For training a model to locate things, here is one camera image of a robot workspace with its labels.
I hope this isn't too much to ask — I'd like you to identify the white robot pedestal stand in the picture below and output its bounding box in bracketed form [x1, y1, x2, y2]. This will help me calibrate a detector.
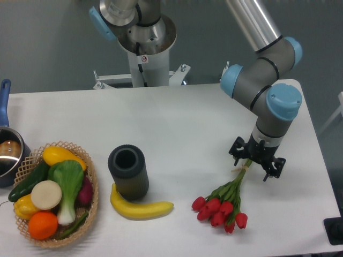
[88, 1, 190, 88]

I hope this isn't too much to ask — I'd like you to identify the beige round radish slice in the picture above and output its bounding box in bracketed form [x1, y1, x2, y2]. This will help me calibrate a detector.
[31, 180, 62, 210]

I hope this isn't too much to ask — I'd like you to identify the dark grey ribbed vase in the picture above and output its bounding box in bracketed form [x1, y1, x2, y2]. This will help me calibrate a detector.
[108, 145, 150, 201]

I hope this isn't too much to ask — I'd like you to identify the orange fruit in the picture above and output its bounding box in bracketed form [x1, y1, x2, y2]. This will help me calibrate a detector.
[28, 211, 58, 240]

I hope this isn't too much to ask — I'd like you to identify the woven wicker basket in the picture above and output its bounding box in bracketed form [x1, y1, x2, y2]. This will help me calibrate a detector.
[14, 141, 99, 248]

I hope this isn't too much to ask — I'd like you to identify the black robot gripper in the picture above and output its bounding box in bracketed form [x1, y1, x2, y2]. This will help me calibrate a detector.
[228, 137, 286, 182]

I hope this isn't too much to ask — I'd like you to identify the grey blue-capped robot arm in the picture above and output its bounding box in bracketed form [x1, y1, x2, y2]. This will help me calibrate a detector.
[220, 1, 303, 178]

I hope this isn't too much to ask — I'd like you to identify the yellow squash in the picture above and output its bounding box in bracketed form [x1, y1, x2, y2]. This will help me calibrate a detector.
[42, 146, 87, 171]

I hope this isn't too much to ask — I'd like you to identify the purple sweet potato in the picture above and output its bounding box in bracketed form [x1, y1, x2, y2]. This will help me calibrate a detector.
[77, 176, 93, 206]

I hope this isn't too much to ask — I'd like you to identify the yellow banana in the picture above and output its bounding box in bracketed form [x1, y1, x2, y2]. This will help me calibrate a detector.
[110, 183, 174, 220]

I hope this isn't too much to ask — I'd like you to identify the white furniture frame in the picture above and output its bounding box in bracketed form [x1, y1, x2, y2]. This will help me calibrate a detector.
[319, 92, 343, 135]

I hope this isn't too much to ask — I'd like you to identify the dark green cucumber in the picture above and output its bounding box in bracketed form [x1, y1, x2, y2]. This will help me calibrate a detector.
[8, 161, 50, 202]

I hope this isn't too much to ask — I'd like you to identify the black device at table edge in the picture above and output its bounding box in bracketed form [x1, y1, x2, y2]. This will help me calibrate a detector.
[323, 217, 342, 245]

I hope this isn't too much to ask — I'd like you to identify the green bok choy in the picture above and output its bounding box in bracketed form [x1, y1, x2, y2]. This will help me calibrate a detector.
[48, 160, 84, 225]

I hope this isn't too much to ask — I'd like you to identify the yellow bell pepper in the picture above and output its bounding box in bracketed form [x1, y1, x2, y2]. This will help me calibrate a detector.
[13, 194, 40, 220]

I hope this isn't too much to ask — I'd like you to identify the red tulip bouquet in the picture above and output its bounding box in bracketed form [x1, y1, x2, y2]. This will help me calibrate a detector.
[191, 159, 252, 234]

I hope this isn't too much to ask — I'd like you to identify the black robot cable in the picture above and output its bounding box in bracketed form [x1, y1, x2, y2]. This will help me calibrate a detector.
[135, 42, 148, 88]

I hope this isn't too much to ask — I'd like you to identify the green bean pod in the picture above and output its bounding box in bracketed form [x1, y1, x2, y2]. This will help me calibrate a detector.
[57, 213, 88, 240]

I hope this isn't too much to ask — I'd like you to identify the blue-handled saucepan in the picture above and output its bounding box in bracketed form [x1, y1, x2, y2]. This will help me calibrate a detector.
[1, 79, 31, 188]

